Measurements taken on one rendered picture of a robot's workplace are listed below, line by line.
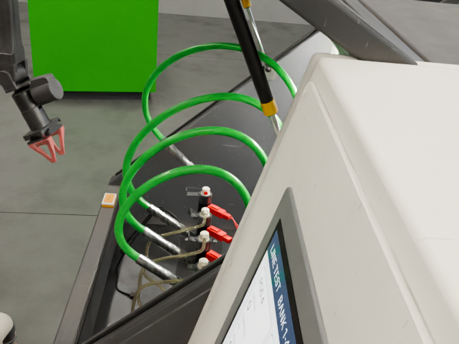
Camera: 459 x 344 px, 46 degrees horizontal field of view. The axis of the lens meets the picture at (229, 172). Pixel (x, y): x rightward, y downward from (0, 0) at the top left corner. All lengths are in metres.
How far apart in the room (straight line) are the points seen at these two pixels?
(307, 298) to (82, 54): 4.10
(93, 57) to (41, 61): 0.40
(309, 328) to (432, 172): 0.15
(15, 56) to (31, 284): 1.43
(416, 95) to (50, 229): 2.60
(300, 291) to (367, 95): 0.20
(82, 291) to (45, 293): 1.46
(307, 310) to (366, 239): 0.09
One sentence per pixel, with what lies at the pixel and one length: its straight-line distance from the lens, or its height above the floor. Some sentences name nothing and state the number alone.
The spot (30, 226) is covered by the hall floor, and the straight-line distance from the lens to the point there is 3.05.
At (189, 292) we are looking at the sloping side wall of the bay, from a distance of 0.84.
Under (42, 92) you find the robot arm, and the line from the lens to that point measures 1.47.
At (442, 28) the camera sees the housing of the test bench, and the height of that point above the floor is 1.50.
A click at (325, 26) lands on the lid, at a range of 0.64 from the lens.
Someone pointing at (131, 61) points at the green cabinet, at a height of 0.34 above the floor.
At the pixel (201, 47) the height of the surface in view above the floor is 1.41.
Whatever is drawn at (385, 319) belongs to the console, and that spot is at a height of 1.50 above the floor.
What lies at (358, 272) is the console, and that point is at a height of 1.50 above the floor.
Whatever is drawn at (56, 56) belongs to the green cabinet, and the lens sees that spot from 4.47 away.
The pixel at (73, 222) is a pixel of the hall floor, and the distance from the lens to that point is 3.06.
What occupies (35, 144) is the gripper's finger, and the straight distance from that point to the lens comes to 1.53.
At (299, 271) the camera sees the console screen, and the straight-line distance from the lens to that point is 0.47.
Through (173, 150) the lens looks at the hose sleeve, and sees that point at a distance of 1.21.
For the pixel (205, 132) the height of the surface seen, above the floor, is 1.35.
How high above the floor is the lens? 1.72
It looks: 29 degrees down
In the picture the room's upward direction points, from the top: 6 degrees clockwise
